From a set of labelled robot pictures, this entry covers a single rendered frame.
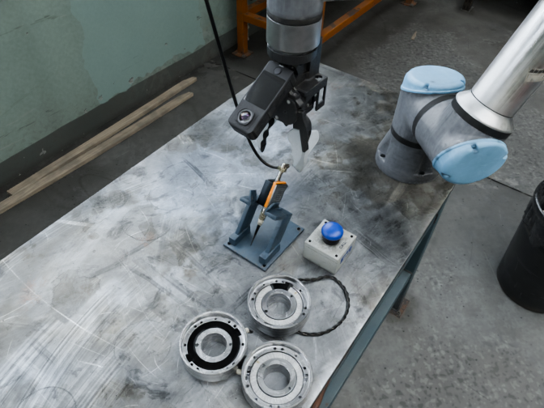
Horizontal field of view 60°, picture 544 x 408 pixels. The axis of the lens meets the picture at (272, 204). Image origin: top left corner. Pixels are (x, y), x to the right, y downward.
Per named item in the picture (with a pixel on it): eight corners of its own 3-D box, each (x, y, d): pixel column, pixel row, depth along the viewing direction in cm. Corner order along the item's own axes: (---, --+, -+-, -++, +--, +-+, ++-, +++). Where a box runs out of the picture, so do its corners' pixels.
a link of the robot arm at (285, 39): (300, 32, 59) (251, 13, 62) (298, 65, 62) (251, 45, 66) (333, 12, 63) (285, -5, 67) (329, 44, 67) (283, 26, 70)
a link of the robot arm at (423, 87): (432, 108, 106) (451, 53, 96) (461, 146, 97) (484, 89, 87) (382, 113, 104) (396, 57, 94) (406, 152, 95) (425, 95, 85)
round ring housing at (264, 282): (294, 351, 75) (295, 338, 72) (236, 325, 78) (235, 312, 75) (317, 300, 82) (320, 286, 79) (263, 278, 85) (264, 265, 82)
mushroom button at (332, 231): (333, 257, 85) (337, 240, 82) (314, 247, 87) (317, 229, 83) (344, 244, 88) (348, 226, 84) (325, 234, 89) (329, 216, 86)
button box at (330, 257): (334, 275, 86) (338, 259, 82) (302, 257, 88) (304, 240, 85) (356, 247, 90) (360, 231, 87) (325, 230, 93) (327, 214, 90)
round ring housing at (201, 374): (199, 398, 70) (197, 388, 67) (171, 342, 76) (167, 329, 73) (260, 363, 74) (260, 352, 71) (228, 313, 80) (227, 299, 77)
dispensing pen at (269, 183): (238, 243, 86) (272, 159, 82) (250, 240, 90) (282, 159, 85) (248, 248, 85) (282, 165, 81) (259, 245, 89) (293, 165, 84)
